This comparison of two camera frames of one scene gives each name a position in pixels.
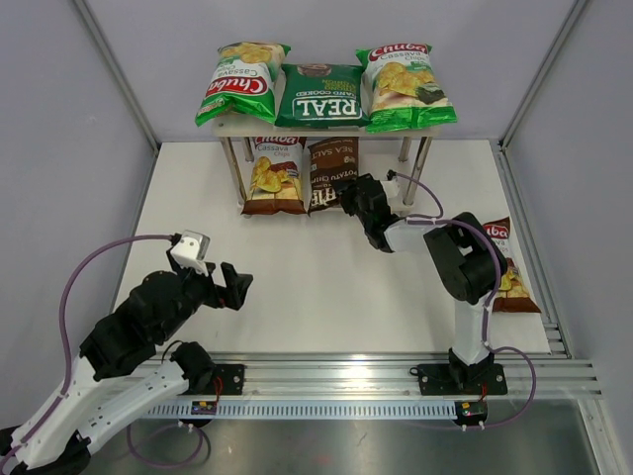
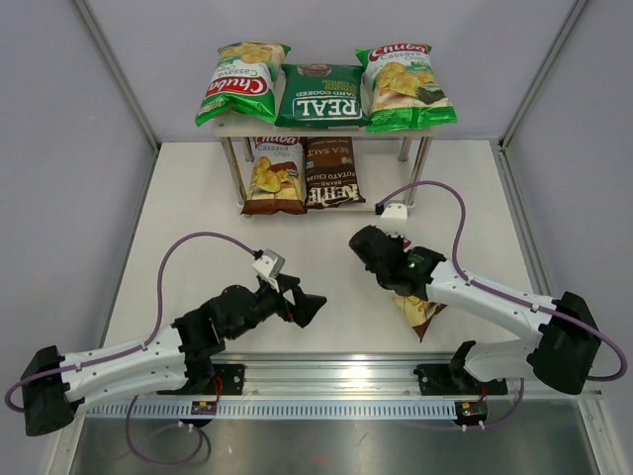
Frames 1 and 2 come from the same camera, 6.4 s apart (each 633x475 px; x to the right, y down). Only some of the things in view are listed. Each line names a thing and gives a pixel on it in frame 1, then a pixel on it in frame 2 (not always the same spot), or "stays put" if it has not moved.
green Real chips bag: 321,95 stays put
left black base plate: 232,377 stays put
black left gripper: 236,284 -> 305,305
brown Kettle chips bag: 334,162 stays put
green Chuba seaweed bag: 402,90 stays put
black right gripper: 349,189 -> 398,239
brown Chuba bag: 512,295 -> 417,312
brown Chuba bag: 276,178 stays put
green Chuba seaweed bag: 243,81 stays put
